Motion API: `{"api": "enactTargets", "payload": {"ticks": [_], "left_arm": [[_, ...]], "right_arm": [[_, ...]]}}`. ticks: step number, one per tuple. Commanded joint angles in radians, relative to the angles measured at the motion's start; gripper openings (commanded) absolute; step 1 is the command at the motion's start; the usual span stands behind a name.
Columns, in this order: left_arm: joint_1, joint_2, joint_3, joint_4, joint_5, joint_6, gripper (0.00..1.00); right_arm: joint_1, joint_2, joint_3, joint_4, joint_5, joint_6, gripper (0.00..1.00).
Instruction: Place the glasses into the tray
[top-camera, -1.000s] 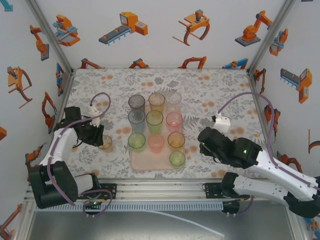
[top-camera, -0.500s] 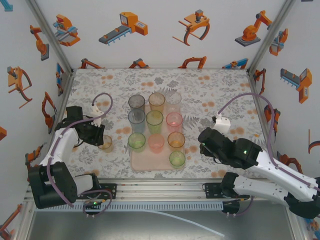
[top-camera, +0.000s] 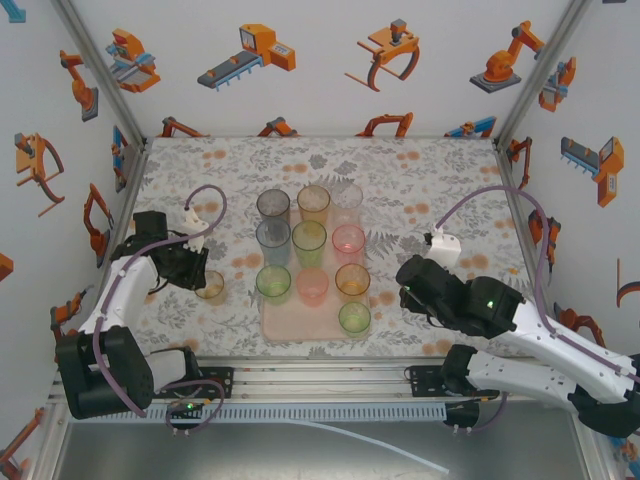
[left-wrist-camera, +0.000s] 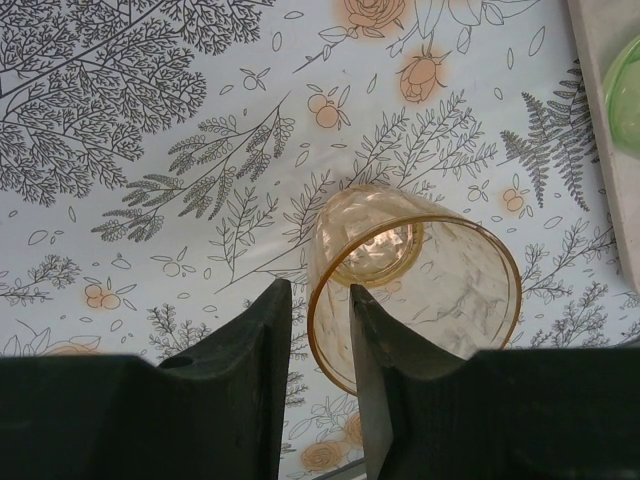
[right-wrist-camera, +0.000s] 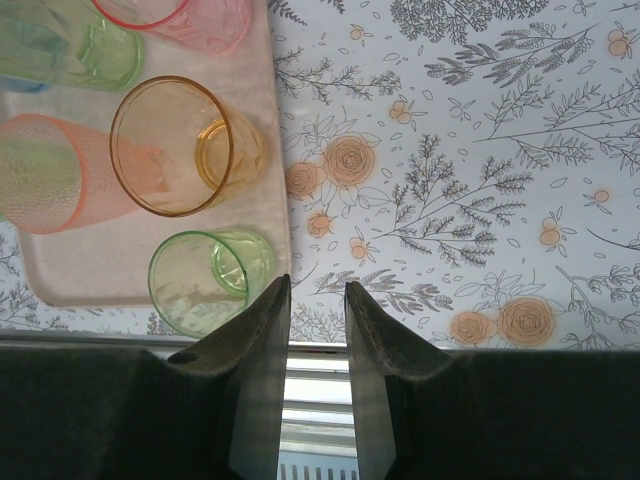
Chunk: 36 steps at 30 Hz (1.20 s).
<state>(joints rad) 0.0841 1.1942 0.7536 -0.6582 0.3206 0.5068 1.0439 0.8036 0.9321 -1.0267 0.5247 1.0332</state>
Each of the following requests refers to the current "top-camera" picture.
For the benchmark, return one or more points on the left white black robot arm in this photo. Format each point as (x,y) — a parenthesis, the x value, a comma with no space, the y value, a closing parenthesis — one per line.
(125,295)

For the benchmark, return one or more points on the aluminium lower frame bar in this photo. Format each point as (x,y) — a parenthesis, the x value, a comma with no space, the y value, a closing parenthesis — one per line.
(595,455)
(50,447)

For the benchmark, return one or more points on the green transparent plastic cup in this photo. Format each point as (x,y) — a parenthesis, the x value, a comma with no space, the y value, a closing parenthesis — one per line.
(309,245)
(273,285)
(354,320)

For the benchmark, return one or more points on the floral patterned tablecloth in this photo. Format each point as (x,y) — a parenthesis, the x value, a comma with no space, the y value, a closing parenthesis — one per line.
(440,165)

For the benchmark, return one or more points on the pink rectangular tray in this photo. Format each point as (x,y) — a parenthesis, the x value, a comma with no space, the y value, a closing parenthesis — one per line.
(315,327)

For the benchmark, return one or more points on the blue transparent plastic cup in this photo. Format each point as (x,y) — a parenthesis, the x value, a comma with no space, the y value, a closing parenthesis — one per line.
(273,242)

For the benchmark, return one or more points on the aluminium frame beam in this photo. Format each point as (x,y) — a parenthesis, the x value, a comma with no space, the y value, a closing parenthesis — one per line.
(320,385)

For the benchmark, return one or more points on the clear plastic cup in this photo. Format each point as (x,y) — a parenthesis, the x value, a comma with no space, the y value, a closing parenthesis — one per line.
(347,197)

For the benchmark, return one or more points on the grey transparent plastic cup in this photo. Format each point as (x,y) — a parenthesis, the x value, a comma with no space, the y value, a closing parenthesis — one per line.
(273,205)

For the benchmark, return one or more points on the pale orange plastic cup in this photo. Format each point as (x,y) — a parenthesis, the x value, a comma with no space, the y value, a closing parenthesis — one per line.
(314,200)

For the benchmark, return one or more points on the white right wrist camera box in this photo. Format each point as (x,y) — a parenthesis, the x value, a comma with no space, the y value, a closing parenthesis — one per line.
(444,247)

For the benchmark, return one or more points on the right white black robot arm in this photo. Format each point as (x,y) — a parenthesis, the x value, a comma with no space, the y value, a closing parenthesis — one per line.
(560,340)

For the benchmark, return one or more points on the amber transparent plastic cup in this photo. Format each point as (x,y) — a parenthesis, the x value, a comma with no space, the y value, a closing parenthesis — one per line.
(214,292)
(352,285)

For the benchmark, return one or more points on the salmon plastic cup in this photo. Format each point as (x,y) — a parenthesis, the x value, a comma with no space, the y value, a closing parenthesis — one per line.
(312,287)

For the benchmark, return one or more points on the small black controller board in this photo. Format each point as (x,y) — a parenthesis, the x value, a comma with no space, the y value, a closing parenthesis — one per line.
(185,407)
(465,412)

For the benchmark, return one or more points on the aluminium frame post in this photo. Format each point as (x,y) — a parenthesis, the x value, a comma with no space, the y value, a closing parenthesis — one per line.
(539,75)
(103,75)

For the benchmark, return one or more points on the pink transparent plastic cup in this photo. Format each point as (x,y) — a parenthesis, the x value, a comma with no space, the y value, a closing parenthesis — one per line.
(348,245)

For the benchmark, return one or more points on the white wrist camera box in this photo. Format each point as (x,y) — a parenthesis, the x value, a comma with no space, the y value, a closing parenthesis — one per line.
(444,247)
(192,232)

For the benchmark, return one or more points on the grey metal panel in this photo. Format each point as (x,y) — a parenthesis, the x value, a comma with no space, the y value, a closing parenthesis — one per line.
(250,455)

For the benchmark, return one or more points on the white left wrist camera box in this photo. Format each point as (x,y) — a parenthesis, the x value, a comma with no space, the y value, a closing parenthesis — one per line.
(192,232)

